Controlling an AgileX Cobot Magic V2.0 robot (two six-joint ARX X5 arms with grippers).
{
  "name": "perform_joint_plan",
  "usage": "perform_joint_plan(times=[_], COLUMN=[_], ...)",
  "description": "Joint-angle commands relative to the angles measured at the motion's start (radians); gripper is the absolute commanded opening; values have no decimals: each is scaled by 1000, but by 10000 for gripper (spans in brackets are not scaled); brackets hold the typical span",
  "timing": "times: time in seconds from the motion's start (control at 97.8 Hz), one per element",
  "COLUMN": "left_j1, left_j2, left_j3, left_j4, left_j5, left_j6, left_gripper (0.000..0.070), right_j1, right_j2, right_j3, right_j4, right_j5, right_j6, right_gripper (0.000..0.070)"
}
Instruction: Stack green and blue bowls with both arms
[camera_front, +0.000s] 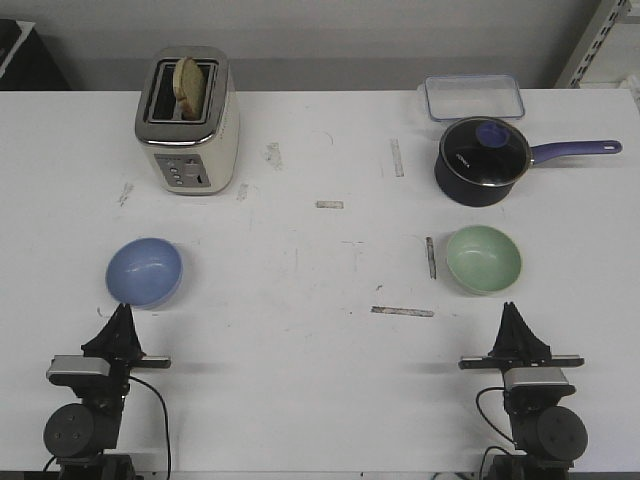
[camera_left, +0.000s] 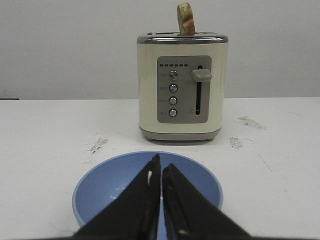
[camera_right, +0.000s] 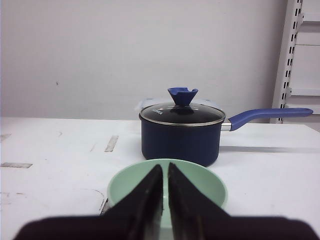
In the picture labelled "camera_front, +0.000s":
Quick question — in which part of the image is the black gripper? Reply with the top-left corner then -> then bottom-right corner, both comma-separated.
81,303 -> 171,380
458,302 -> 584,371

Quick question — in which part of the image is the blue bowl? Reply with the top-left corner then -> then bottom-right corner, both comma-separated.
105,237 -> 183,308

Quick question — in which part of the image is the green bowl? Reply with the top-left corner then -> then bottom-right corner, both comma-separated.
445,225 -> 523,295

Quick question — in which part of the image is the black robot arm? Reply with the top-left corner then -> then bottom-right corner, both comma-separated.
458,302 -> 588,479
43,304 -> 171,479

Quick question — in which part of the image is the dark blue saucepan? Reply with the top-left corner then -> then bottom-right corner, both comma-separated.
434,140 -> 622,207

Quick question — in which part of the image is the glass pot lid blue knob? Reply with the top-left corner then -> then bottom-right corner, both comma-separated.
440,116 -> 531,186

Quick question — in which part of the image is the cream two-slot toaster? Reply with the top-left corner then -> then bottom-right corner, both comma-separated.
135,46 -> 240,195

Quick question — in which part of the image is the clear plastic container blue rim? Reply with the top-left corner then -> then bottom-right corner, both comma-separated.
423,74 -> 525,122

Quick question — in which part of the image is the toast slice in toaster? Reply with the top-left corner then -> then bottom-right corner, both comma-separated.
172,57 -> 206,121

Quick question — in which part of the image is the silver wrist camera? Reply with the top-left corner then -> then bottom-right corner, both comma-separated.
46,355 -> 111,386
502,367 -> 576,398

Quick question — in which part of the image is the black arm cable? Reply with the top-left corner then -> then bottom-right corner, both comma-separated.
475,387 -> 516,476
41,376 -> 173,475

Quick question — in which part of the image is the white slotted shelf rail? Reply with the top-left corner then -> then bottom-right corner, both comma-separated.
553,1 -> 639,89

